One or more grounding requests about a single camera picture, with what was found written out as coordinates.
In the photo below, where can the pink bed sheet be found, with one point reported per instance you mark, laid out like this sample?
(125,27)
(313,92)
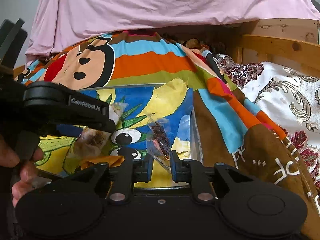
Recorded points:
(62,23)

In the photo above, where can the golden foil snack packet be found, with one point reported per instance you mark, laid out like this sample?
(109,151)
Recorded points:
(113,161)

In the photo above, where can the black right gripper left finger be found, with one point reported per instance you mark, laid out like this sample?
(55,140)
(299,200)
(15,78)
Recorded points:
(125,176)

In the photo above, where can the clear nut snack packet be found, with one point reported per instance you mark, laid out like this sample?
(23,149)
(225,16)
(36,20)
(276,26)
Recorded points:
(91,141)

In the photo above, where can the colourful monkey cartoon blanket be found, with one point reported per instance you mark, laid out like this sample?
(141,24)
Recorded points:
(235,131)

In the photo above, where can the person's left hand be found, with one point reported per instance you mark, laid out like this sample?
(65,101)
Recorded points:
(27,172)

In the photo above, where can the white floral patterned quilt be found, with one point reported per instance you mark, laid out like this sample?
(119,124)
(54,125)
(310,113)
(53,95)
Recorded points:
(288,97)

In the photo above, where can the colourful picture tray box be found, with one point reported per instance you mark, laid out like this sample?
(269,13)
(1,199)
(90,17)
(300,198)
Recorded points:
(169,104)

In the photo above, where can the clear dark dried-fruit packet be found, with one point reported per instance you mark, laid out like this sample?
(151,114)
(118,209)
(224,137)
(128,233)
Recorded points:
(159,141)

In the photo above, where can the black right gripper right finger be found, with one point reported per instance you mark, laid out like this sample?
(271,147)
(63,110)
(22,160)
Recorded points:
(192,172)

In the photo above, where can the wooden bed frame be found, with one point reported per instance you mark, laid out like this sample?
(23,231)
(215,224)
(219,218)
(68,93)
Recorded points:
(280,42)

